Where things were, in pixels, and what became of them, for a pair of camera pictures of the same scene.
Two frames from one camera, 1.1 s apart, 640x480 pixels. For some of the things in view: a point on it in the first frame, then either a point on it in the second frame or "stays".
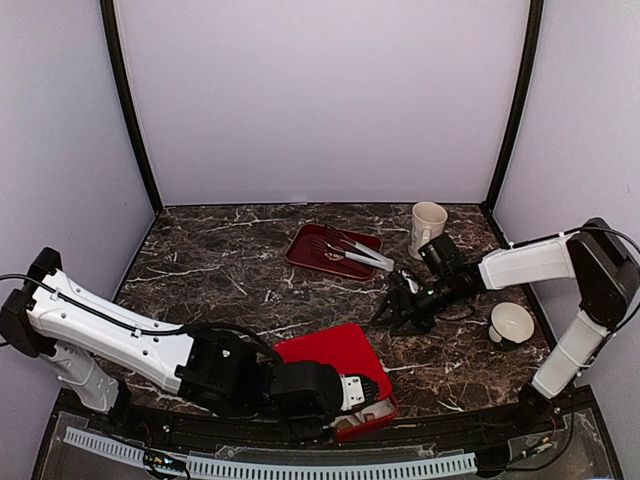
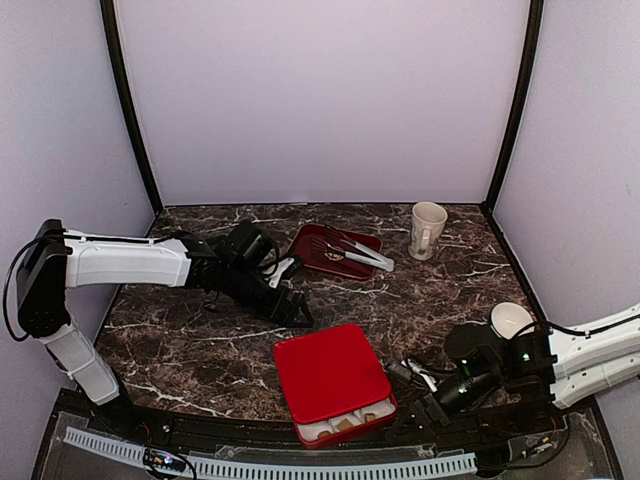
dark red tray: [324, 248] stays
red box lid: [349, 348] stays
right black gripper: [395, 298] → [428, 400]
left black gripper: [311, 435] → [275, 313]
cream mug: [428, 219] stays
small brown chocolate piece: [344, 424] stays
